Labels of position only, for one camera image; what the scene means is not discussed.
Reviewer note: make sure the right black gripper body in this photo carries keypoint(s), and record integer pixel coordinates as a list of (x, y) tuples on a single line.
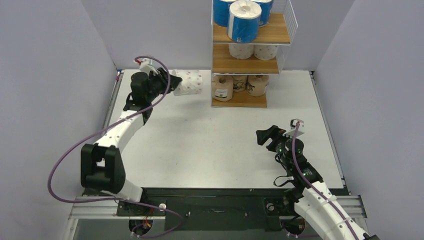
[(278, 139)]

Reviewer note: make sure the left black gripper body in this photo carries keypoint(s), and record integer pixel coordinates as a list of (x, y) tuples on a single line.
[(158, 83)]

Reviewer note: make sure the white floral roll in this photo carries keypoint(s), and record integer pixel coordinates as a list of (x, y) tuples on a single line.
[(191, 84), (241, 51), (265, 52)]

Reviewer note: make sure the brown roll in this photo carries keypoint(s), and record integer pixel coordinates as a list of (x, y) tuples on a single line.
[(222, 87), (239, 83), (257, 84)]

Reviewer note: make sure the blue roll front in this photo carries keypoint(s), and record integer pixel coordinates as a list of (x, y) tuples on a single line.
[(220, 10)]

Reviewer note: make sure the blue roll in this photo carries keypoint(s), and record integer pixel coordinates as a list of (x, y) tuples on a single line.
[(243, 21), (266, 7), (220, 10)]

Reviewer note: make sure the blue roll back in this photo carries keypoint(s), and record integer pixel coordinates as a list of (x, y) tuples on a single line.
[(243, 21)]

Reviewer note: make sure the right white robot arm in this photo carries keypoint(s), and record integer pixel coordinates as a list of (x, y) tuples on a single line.
[(310, 197)]

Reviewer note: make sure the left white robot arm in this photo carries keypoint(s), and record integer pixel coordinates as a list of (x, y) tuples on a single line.
[(102, 167)]

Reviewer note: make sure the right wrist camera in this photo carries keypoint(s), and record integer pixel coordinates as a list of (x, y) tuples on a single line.
[(297, 127)]

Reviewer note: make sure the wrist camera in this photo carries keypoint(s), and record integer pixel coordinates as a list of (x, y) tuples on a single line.
[(146, 65), (297, 127)]

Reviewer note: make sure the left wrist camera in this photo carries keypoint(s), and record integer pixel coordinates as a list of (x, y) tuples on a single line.
[(146, 65)]

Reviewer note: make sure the white wire wooden shelf rack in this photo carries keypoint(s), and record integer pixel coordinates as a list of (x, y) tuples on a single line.
[(279, 31)]

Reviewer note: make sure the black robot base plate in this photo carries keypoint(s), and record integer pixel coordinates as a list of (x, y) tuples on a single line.
[(216, 209)]

